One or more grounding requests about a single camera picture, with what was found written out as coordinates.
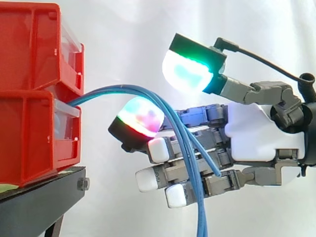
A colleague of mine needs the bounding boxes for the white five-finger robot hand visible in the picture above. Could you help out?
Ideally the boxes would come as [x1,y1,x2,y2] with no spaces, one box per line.
[108,32,311,209]

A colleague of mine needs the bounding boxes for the red plastic bin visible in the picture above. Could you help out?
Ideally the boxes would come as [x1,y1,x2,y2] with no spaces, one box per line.
[0,1,85,97]
[0,89,82,189]

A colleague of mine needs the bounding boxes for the black stand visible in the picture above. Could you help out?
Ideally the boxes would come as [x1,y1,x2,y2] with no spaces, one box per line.
[0,165,91,237]

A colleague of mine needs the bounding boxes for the thin black cable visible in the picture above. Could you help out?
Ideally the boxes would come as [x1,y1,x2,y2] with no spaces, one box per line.
[213,37,303,82]

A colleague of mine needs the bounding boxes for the black coiled cable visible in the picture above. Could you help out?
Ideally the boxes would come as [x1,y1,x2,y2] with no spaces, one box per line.
[297,72,316,105]

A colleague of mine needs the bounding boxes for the blue cable bundle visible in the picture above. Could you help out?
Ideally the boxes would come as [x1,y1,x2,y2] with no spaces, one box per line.
[68,84,222,237]

